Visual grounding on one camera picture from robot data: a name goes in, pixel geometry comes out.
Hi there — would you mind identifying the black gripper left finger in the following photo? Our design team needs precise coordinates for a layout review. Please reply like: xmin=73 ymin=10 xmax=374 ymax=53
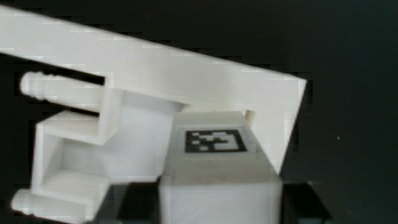
xmin=95 ymin=183 xmax=162 ymax=224

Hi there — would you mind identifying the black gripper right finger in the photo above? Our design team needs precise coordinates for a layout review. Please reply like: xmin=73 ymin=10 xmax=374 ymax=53
xmin=281 ymin=183 xmax=331 ymax=224

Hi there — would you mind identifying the white chair leg block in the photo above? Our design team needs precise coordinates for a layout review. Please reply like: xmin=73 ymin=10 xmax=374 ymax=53
xmin=160 ymin=112 xmax=283 ymax=224

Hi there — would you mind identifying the white chair seat piece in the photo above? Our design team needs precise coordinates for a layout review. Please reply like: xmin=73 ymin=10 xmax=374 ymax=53
xmin=0 ymin=5 xmax=306 ymax=224

